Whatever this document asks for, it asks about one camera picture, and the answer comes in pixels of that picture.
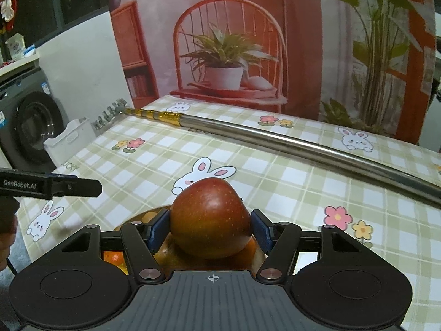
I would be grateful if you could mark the left hand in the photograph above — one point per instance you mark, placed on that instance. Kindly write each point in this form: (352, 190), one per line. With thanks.
(7, 239)

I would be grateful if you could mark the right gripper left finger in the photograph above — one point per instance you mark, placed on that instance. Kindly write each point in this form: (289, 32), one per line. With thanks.
(141, 241)

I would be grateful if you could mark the dark red tomato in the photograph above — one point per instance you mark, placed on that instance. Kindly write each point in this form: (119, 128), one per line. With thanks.
(209, 220)

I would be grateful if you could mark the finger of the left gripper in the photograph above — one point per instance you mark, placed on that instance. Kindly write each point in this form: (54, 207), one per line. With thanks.
(64, 185)

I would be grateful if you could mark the items on washer top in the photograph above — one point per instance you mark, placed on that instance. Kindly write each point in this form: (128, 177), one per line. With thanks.
(15, 46)

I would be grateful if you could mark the checkered bunny tablecloth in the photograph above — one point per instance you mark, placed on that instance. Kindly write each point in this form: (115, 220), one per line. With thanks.
(140, 165)

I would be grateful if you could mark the telescopic metal pole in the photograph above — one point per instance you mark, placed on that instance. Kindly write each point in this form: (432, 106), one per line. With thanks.
(336, 160)

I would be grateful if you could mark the small orange tangerine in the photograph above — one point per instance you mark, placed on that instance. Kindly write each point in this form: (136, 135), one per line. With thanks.
(117, 259)

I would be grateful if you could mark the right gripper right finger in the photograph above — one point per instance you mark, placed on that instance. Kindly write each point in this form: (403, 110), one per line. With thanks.
(279, 242)

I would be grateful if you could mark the beige ceramic plate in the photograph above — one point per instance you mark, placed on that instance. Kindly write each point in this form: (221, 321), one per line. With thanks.
(143, 217)

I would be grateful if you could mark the washing machine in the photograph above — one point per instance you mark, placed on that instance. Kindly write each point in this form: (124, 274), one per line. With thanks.
(29, 116)

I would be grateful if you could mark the printed room backdrop cloth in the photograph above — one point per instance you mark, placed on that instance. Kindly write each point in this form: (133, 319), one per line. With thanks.
(364, 64)

